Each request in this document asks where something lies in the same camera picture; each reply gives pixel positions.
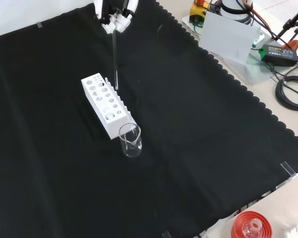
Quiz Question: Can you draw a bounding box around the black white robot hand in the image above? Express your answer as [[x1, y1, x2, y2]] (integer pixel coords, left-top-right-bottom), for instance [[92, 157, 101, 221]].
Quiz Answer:
[[93, 0, 140, 34]]

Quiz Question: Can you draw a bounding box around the clear glass rod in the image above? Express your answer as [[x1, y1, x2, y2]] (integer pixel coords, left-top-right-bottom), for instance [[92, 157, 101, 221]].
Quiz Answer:
[[112, 8, 120, 91]]

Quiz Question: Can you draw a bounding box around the white test tube rack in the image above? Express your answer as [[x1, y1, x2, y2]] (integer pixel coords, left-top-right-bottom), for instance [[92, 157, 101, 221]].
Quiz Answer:
[[80, 72, 137, 140]]

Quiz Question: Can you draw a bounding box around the clear glass beaker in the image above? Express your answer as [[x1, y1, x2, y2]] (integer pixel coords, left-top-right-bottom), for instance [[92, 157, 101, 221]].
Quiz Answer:
[[118, 122, 143, 158]]

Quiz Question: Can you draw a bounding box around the yellow stop button box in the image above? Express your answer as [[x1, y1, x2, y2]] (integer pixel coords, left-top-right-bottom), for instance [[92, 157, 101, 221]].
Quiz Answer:
[[190, 0, 211, 24]]

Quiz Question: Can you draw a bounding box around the pale board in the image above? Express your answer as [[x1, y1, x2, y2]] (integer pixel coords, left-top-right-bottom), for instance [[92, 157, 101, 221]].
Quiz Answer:
[[200, 11, 261, 65]]

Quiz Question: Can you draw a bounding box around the black table cloth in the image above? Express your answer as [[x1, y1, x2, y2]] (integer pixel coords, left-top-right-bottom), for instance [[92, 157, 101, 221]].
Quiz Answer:
[[0, 0, 298, 238]]

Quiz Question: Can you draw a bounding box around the black power adapter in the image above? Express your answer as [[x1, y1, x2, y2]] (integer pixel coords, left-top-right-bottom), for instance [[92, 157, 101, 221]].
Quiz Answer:
[[260, 44, 298, 67]]

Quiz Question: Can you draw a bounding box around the black tripod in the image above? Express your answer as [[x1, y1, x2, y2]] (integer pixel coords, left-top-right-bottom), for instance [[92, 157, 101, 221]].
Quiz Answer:
[[275, 1, 298, 43]]

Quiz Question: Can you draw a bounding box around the orange clamp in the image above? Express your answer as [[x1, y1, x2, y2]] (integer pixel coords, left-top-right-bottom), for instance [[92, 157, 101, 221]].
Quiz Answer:
[[282, 39, 298, 52]]

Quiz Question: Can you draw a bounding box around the small clear glass piece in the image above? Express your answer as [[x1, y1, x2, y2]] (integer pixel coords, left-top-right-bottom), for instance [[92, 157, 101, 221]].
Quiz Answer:
[[241, 218, 263, 238]]

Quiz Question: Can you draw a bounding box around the pale base plate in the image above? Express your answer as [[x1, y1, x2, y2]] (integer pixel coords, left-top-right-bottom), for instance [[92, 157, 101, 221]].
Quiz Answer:
[[180, 15, 284, 87]]

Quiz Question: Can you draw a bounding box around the coiled black cable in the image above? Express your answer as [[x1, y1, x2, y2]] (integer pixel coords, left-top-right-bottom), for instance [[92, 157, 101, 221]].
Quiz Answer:
[[275, 75, 298, 111]]

